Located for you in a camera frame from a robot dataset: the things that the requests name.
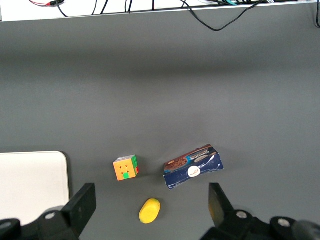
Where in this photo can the beige plastic tray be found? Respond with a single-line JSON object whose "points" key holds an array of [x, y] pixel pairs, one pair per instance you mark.
{"points": [[30, 180]]}

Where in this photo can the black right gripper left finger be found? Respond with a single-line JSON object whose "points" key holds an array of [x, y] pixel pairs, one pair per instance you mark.
{"points": [[80, 207]]}

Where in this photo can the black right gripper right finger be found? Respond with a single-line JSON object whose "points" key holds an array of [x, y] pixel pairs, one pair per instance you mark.
{"points": [[220, 207]]}

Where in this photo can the orange puzzle cube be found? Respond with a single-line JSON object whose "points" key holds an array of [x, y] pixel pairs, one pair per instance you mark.
{"points": [[125, 170]]}

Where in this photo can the blue cookie box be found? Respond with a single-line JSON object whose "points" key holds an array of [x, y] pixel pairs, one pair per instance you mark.
{"points": [[190, 172]]}

